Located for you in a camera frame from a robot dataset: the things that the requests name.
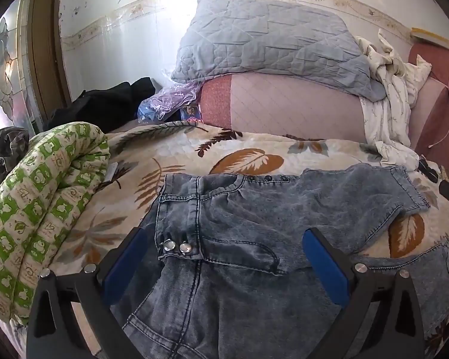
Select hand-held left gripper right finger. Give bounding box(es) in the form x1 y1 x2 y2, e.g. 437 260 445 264
302 227 425 359

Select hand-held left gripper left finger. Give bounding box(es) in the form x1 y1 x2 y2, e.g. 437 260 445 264
26 226 161 359

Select blue denim pants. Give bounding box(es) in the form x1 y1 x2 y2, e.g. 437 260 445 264
110 165 449 359

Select green patterned rolled quilt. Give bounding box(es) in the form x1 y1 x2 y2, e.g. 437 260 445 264
0 121 111 326

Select white floral cloth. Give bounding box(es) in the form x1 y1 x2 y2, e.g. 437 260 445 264
355 32 433 165

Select leaf printed blanket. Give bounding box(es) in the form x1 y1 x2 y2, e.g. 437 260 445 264
0 121 449 359

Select black bag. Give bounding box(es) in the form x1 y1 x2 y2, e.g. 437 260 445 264
47 77 156 133

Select small printed box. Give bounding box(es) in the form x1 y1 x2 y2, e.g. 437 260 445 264
180 105 203 124

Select camouflage cloth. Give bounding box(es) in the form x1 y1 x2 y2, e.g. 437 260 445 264
0 127 31 203

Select clear purple plastic bag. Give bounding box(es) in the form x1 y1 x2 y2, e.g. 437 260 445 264
136 65 203 126

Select stained glass window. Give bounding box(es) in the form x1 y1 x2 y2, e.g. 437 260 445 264
0 0 36 146

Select grey-blue quilted pillow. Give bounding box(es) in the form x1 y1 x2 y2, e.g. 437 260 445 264
171 0 386 102

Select white cable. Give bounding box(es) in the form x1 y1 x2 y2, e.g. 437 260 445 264
428 56 449 148

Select wooden door frame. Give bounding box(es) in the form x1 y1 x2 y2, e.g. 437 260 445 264
26 0 73 128

